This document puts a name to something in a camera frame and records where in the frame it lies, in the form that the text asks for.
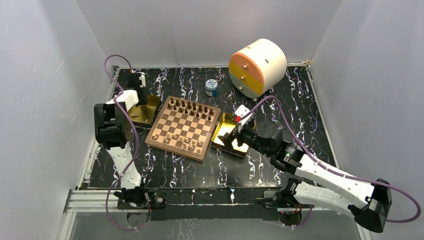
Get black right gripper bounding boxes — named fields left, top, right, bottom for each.
left=217, top=120, right=272, bottom=158

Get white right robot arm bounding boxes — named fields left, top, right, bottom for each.
left=218, top=124, right=392, bottom=233

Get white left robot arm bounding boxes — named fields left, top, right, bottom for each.
left=94, top=72, right=146, bottom=191

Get gold tin with white pieces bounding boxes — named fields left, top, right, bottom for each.
left=128, top=95, right=162, bottom=129

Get wooden chess board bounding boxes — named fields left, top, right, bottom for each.
left=145, top=96, right=221, bottom=162

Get row of dark chess pieces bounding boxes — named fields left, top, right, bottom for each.
left=161, top=97, right=218, bottom=123

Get empty gold square tin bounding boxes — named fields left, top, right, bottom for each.
left=211, top=113, right=249, bottom=159

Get small blue white jar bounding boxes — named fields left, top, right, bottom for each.
left=205, top=79, right=218, bottom=97

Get round pastel drawer cabinet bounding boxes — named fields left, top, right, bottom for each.
left=228, top=38, right=287, bottom=99

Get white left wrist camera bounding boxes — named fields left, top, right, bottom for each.
left=139, top=74, right=146, bottom=88

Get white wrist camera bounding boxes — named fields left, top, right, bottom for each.
left=139, top=74, right=146, bottom=88
left=233, top=104, right=253, bottom=132

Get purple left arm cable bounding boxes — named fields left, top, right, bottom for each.
left=103, top=54, right=152, bottom=232

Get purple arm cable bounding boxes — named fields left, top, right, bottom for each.
left=103, top=54, right=152, bottom=232
left=235, top=95, right=422, bottom=229

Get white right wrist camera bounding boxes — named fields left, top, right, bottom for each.
left=233, top=104, right=253, bottom=132

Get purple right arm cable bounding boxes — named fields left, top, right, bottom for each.
left=235, top=95, right=422, bottom=229

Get aluminium front rail frame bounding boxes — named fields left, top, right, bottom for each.
left=58, top=187, right=372, bottom=240

